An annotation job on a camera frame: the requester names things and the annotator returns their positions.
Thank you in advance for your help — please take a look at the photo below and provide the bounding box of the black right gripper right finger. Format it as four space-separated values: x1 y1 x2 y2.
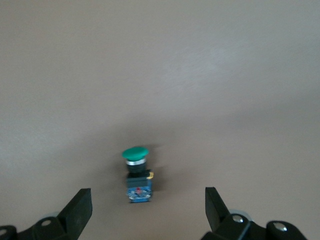
201 186 307 240

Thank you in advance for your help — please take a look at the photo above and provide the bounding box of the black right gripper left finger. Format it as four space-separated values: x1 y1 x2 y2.
0 187 93 240

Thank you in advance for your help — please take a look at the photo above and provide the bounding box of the green push button switch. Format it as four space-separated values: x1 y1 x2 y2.
121 146 155 204

